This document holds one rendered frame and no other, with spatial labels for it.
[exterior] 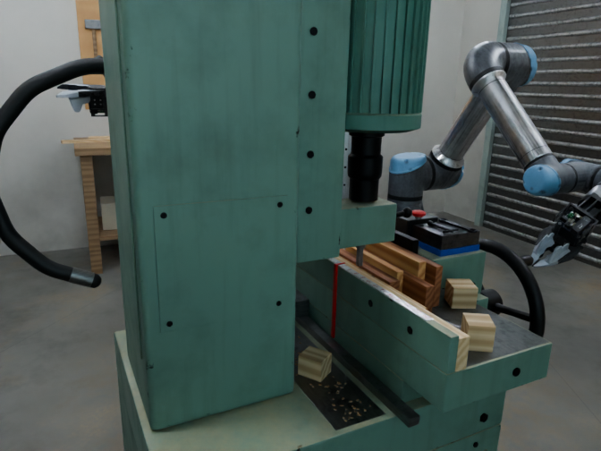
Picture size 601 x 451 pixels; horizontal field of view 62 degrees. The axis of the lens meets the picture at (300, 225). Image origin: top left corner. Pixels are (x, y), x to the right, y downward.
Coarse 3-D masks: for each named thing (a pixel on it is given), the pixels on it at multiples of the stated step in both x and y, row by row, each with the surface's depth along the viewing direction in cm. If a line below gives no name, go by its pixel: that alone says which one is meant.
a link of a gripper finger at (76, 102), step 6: (72, 90) 138; (78, 90) 139; (84, 90) 140; (60, 96) 136; (66, 96) 137; (72, 96) 137; (78, 96) 138; (72, 102) 139; (78, 102) 140; (84, 102) 141; (72, 108) 139; (78, 108) 140
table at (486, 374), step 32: (320, 288) 96; (352, 320) 86; (448, 320) 81; (384, 352) 79; (480, 352) 72; (512, 352) 72; (544, 352) 75; (416, 384) 72; (448, 384) 67; (480, 384) 70; (512, 384) 73
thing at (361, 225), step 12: (348, 204) 85; (360, 204) 85; (372, 204) 86; (384, 204) 86; (396, 204) 87; (348, 216) 83; (360, 216) 84; (372, 216) 85; (384, 216) 86; (348, 228) 84; (360, 228) 85; (372, 228) 86; (384, 228) 87; (348, 240) 84; (360, 240) 85; (372, 240) 86; (384, 240) 88
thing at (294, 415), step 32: (128, 384) 80; (320, 384) 80; (352, 384) 81; (224, 416) 72; (256, 416) 72; (288, 416) 73; (320, 416) 73; (352, 416) 73; (384, 416) 73; (448, 416) 79; (480, 416) 82; (160, 448) 66; (192, 448) 66; (224, 448) 66; (256, 448) 66; (288, 448) 66; (320, 448) 68; (352, 448) 71; (384, 448) 74; (416, 448) 77
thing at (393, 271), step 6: (354, 252) 98; (366, 252) 96; (366, 258) 95; (372, 258) 93; (378, 258) 93; (372, 264) 93; (378, 264) 91; (384, 264) 90; (390, 264) 90; (384, 270) 90; (390, 270) 88; (396, 270) 87; (396, 276) 87; (402, 276) 87
